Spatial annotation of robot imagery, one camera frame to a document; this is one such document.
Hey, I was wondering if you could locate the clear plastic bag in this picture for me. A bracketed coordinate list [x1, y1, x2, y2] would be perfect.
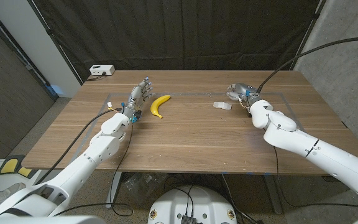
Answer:
[124, 172, 165, 200]

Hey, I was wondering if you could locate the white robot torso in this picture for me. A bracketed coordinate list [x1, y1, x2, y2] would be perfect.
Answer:
[147, 185, 238, 224]

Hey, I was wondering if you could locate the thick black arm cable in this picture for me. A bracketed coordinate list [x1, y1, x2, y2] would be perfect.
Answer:
[257, 35, 358, 94]
[34, 108, 123, 186]

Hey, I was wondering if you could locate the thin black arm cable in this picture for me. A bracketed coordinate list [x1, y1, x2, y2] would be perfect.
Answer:
[109, 123, 134, 217]
[272, 146, 358, 213]

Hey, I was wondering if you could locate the yellow banana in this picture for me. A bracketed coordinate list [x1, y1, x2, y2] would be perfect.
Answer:
[150, 95, 172, 119]

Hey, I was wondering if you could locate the grey table leg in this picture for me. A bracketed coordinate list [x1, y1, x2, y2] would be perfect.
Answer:
[263, 174, 284, 215]
[105, 171, 124, 209]

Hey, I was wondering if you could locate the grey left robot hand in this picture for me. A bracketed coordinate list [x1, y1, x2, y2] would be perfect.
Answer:
[121, 77, 154, 118]

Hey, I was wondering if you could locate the black cloth backdrop curtain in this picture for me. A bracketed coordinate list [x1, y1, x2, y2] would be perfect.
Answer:
[31, 0, 326, 84]

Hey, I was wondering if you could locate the dark brown door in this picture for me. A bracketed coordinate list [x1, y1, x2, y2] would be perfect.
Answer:
[0, 5, 59, 164]

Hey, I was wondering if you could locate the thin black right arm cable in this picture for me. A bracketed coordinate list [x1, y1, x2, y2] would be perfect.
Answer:
[272, 146, 358, 213]

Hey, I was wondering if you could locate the small clear plastic cup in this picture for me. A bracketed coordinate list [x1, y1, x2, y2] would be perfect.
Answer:
[213, 101, 232, 111]

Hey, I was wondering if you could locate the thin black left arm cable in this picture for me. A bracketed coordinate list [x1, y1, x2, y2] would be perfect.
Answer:
[109, 123, 134, 217]

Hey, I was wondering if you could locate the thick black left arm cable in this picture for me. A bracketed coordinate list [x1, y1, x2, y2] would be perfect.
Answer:
[34, 108, 123, 186]

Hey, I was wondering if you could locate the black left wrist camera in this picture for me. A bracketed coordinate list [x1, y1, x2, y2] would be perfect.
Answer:
[131, 109, 144, 124]

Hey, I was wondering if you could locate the yellow and black floor object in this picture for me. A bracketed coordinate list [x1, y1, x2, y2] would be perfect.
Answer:
[0, 154, 33, 179]

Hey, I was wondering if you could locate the grey white sneaker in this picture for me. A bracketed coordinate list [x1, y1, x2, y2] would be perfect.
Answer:
[0, 182, 27, 213]

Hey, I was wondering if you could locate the white power outlet box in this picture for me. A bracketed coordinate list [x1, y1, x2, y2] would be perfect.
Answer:
[89, 64, 116, 77]

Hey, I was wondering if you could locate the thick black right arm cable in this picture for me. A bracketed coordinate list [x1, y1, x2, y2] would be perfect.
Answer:
[257, 35, 358, 94]

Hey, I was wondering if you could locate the black backdrop stand pole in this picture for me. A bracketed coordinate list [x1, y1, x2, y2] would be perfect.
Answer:
[26, 0, 84, 86]
[289, 0, 327, 71]

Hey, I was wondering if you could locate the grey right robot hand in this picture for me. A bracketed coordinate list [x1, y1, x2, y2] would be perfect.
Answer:
[227, 83, 262, 108]

